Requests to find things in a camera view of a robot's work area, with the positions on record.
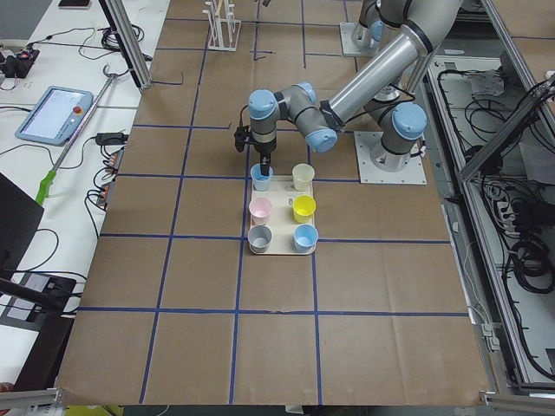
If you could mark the cream serving tray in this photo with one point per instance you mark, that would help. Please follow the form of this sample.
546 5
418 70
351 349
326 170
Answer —
282 223

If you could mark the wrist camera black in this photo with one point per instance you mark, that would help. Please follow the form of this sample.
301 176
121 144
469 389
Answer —
242 137

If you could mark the pink cup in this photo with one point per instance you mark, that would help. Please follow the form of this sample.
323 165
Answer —
260 209

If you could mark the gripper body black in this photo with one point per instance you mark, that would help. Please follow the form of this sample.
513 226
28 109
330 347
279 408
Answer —
264 150

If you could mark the white wire cup rack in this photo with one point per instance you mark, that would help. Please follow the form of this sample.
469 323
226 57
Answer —
223 24

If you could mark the black power adapter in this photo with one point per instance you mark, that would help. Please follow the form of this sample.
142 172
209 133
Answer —
111 139

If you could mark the grey cup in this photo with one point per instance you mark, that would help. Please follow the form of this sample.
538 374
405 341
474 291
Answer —
259 238

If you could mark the cream white cup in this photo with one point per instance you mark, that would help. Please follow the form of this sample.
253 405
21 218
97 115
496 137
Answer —
302 176

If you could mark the brown paper table mat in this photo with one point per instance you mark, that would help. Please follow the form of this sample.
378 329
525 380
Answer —
321 290

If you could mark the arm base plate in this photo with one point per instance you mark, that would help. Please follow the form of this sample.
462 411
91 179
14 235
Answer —
348 47
377 166

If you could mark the blue teach pendant tablet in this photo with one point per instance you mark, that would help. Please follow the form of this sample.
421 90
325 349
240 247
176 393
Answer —
56 116

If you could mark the black monitor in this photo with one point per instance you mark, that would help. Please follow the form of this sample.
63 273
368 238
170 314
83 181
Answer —
20 218

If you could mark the light blue ikea cup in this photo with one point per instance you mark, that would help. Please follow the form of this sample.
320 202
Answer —
261 182

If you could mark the yellow cup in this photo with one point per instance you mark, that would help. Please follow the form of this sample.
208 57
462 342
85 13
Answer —
304 207

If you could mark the aluminium frame post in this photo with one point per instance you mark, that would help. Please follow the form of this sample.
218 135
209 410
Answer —
119 23

